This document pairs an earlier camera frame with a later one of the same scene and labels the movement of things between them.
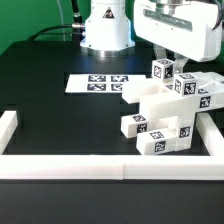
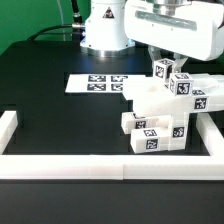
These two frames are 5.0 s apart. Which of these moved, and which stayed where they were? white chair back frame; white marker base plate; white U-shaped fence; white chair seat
Moved: white chair seat
Stayed: white chair back frame; white U-shaped fence; white marker base plate
